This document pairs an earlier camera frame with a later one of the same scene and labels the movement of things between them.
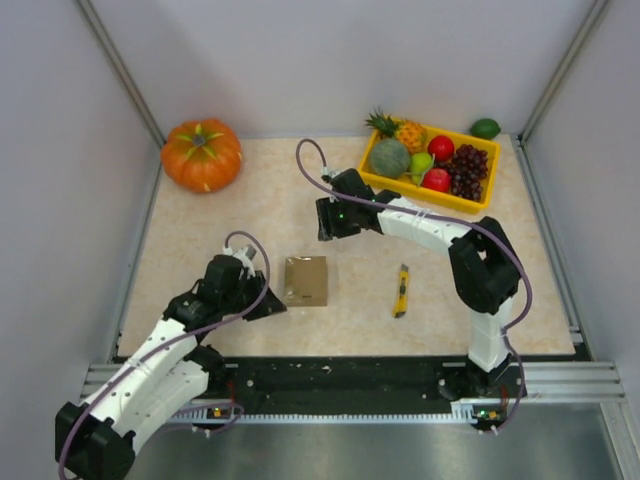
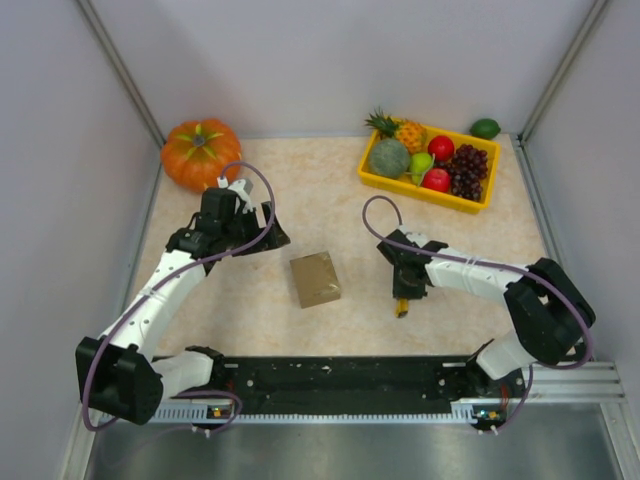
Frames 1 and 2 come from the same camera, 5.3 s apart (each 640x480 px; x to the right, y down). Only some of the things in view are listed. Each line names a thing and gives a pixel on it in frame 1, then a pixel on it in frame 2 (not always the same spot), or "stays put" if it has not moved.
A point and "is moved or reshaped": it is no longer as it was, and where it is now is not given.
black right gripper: x=328 y=226 → x=401 y=291
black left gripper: x=270 y=305 → x=274 y=239
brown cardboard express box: x=306 y=281 is moved or reshaped
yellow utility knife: x=401 y=299 stays put
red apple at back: x=443 y=148 stays put
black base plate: x=385 y=382 stays put
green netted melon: x=389 y=158 stays put
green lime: x=485 y=128 stays put
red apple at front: x=436 y=179 stays put
